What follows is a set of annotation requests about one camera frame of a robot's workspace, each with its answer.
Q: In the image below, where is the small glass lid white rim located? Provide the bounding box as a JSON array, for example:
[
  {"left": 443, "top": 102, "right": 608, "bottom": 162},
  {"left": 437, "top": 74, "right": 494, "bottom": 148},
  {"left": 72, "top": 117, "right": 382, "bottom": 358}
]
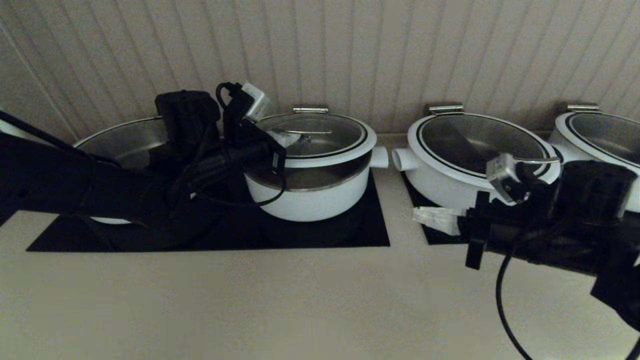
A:
[{"left": 257, "top": 113, "right": 377, "bottom": 169}]

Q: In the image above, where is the small deep white pot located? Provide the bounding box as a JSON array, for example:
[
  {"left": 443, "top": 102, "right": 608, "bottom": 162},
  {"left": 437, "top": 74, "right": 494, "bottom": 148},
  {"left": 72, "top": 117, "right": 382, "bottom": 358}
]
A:
[{"left": 244, "top": 146, "right": 389, "bottom": 222}]

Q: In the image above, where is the far right white pot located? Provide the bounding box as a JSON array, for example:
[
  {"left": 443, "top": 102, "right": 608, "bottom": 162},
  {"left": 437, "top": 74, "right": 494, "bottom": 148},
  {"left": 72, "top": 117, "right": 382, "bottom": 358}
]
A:
[{"left": 554, "top": 112, "right": 640, "bottom": 168}]

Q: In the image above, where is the black glass induction cooktop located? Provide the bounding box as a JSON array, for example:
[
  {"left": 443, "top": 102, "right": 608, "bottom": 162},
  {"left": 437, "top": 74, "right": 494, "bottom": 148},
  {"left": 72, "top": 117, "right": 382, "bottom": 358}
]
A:
[
  {"left": 402, "top": 172, "right": 471, "bottom": 246},
  {"left": 26, "top": 170, "right": 391, "bottom": 252}
]

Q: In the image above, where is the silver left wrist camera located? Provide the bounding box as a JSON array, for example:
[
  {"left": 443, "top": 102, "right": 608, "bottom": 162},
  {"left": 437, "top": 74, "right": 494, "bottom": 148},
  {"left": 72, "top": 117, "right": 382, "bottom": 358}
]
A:
[{"left": 241, "top": 81, "right": 272, "bottom": 122}]

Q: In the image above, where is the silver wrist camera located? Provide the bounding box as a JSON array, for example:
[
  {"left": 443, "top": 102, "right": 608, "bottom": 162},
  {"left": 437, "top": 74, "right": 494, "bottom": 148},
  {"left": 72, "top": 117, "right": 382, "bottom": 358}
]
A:
[
  {"left": 486, "top": 153, "right": 524, "bottom": 206},
  {"left": 241, "top": 81, "right": 272, "bottom": 122}
]

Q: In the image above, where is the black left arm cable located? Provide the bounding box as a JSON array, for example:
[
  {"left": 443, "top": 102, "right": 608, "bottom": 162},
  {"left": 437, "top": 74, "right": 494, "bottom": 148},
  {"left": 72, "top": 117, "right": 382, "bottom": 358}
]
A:
[{"left": 0, "top": 111, "right": 289, "bottom": 209}]

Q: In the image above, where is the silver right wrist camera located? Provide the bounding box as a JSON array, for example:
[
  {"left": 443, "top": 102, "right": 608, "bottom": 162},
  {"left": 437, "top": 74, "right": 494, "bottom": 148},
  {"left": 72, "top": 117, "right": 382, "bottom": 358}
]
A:
[{"left": 486, "top": 153, "right": 524, "bottom": 206}]

